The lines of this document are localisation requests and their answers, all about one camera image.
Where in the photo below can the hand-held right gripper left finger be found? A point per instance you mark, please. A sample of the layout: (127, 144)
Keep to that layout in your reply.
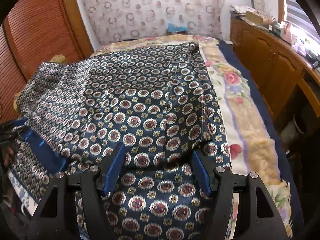
(116, 167)

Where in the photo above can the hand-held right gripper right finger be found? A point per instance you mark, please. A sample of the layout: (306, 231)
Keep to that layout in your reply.
(202, 172)

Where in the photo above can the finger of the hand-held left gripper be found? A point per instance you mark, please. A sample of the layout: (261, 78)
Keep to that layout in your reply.
(21, 124)

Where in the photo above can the navy circle-print satin top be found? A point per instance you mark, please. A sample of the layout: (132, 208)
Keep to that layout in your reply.
(150, 110)

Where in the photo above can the person's left hand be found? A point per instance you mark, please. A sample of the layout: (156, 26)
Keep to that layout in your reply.
(8, 156)

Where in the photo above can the blue white floral sheet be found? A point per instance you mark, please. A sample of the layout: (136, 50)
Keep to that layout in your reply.
(22, 192)

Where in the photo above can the yellow plush toy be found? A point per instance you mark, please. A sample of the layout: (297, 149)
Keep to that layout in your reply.
(57, 58)

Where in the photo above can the wooden louvered wardrobe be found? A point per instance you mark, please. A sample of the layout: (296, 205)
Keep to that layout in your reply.
(37, 30)

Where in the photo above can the wooden sideboard cabinet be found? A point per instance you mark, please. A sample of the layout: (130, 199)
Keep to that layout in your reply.
(262, 55)

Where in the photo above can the blue box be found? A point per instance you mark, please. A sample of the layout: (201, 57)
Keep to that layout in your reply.
(177, 28)

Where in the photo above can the lavender tissue pack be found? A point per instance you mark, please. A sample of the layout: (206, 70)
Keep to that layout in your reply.
(298, 48)

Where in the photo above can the cardboard box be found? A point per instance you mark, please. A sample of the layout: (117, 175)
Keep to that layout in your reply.
(260, 17)

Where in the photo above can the folded patterned cloth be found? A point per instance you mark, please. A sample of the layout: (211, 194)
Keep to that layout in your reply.
(241, 8)

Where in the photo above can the striped window blind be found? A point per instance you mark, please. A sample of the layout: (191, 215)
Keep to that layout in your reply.
(295, 10)

